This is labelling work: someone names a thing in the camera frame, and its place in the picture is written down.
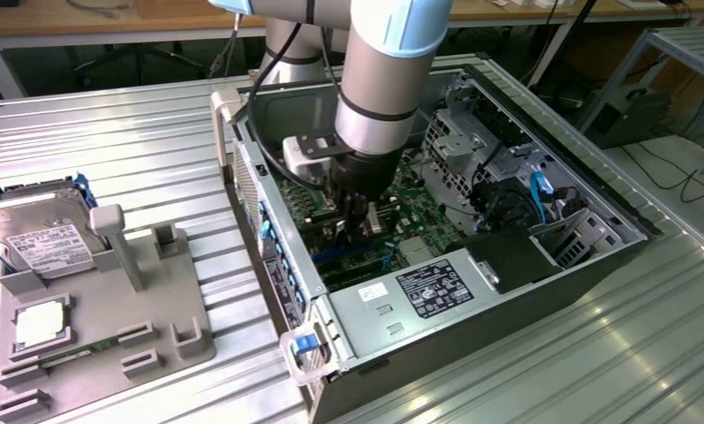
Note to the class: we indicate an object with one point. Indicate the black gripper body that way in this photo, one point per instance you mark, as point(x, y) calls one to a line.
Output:
point(364, 176)

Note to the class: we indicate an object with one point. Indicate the graphics card with black cooler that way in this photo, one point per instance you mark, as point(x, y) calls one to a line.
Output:
point(366, 242)

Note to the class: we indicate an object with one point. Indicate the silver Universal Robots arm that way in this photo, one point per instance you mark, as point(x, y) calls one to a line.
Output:
point(381, 88)

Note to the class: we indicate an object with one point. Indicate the green motherboard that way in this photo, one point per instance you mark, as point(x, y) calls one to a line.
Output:
point(423, 212)

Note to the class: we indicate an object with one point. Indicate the blue expansion slot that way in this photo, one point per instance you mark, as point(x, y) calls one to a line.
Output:
point(328, 255)

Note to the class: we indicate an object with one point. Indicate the silver chipset heatsink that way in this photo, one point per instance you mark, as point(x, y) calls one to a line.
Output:
point(419, 251)

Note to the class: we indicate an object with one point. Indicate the silver metal drive cage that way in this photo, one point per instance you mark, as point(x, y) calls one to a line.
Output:
point(452, 146)

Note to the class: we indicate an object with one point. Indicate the grey power supply unit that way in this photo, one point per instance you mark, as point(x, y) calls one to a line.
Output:
point(374, 309)

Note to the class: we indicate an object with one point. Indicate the black plastic cover block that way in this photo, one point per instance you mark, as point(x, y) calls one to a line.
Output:
point(505, 260)

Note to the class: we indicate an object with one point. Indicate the blue case latch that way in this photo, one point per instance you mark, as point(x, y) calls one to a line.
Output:
point(305, 344)

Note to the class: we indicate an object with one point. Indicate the silver perforated disk bay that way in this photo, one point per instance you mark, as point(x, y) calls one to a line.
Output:
point(576, 243)

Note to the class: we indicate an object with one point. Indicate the open black PC case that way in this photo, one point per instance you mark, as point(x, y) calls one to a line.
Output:
point(505, 344)

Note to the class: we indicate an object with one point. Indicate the blue disk caddy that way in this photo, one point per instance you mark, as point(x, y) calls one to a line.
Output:
point(86, 194)

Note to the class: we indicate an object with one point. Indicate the grey plastic parts rack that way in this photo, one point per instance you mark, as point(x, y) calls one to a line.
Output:
point(98, 309)

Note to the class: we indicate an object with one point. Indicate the black chair base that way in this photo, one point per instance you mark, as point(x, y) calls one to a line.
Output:
point(139, 53)

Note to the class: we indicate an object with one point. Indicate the black box device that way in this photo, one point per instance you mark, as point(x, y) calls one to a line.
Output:
point(635, 115)

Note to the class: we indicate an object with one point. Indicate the wooden desk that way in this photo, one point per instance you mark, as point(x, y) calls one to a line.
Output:
point(151, 22)

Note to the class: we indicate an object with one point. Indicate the silver hard disk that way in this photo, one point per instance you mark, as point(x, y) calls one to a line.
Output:
point(27, 247)

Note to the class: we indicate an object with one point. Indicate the green RAM stick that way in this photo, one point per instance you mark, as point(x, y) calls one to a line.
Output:
point(74, 353)

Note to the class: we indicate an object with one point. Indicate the silver CPU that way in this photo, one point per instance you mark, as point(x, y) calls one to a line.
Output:
point(39, 324)

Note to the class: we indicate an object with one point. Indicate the grey metal shelf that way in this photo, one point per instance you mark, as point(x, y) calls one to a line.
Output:
point(694, 44)

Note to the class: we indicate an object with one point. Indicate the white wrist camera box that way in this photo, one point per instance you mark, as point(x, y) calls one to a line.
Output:
point(301, 163)

